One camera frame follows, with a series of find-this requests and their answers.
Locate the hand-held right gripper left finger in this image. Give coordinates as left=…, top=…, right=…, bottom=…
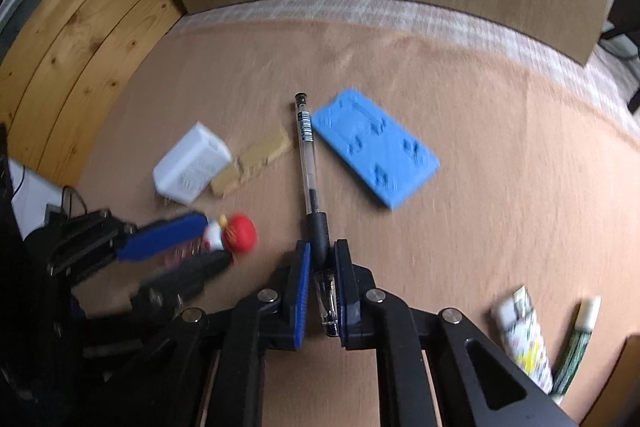
left=150, top=241, right=313, bottom=427

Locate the white charger adapter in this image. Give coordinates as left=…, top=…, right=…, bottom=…
left=152, top=122, right=233, bottom=208

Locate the pine plank board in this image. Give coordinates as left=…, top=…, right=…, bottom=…
left=0, top=0, right=188, bottom=188

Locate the plaid cloth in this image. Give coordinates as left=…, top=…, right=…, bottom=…
left=175, top=0, right=640, bottom=130

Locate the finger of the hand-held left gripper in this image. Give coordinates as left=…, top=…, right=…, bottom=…
left=47, top=208, right=208, bottom=278
left=131, top=251, right=234, bottom=324

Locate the blue plastic plate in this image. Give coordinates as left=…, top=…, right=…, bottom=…
left=311, top=88, right=442, bottom=210

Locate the clear black pen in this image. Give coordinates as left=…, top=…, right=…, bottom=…
left=294, top=92, right=337, bottom=338

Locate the red white figurine keychain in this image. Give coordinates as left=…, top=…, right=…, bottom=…
left=165, top=213, right=258, bottom=268

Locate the patterned white yellow lighter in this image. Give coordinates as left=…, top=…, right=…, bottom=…
left=490, top=286, right=555, bottom=393

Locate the cardboard box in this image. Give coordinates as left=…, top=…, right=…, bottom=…
left=620, top=334, right=640, bottom=427

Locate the green glue stick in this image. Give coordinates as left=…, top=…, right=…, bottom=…
left=550, top=296, right=602, bottom=400

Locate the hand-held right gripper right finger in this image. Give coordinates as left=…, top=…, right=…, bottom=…
left=332, top=238, right=581, bottom=427

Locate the black power cable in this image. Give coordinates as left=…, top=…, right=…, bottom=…
left=60, top=184, right=88, bottom=220

